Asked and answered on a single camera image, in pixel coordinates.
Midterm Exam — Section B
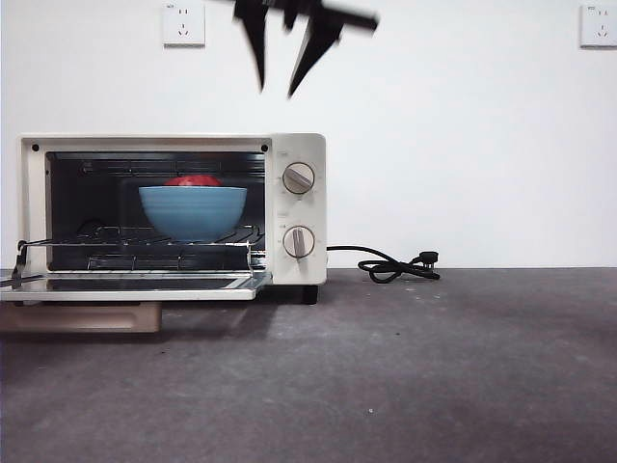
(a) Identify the white wall socket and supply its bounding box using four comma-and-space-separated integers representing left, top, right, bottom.
162, 3, 207, 49
579, 3, 617, 49

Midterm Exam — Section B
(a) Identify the black oven power cable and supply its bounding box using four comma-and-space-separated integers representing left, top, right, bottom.
326, 244, 443, 284

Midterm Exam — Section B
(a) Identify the metal wire oven rack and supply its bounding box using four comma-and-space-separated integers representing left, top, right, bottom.
18, 224, 266, 252

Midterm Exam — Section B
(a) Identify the cream oven knob slanted pointer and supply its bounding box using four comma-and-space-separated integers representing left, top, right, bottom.
281, 161, 317, 196

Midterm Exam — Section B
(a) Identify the blue bowl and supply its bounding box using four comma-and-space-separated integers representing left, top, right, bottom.
138, 186, 248, 243

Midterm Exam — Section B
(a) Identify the red apple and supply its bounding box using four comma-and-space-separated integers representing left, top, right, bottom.
163, 175, 224, 189

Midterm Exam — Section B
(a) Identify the cream oven knob upright pointer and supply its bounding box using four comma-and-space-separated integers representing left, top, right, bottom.
281, 225, 316, 264

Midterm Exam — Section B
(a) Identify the cream Toshiba toaster oven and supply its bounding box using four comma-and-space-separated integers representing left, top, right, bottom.
17, 132, 328, 306

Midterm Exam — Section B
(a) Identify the oven door with beige handle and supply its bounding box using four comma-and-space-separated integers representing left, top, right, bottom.
0, 240, 275, 335

